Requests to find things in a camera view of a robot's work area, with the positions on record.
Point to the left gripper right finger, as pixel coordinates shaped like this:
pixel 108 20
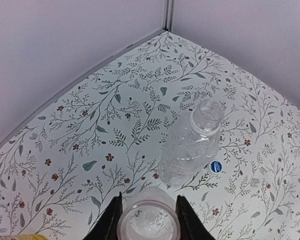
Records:
pixel 191 227

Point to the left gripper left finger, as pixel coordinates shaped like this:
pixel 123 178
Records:
pixel 106 227

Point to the red cap water bottle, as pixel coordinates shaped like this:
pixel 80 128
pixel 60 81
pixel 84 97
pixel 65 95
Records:
pixel 149 215

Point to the white blue bottle cap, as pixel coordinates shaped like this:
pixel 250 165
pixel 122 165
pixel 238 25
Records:
pixel 215 167

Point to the clear plastic bottle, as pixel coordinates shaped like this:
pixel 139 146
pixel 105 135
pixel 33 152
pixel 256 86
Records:
pixel 192 142

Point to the yellow juice bottle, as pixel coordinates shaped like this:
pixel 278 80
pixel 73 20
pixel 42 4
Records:
pixel 23 237

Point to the floral table mat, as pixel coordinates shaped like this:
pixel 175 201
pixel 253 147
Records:
pixel 105 135

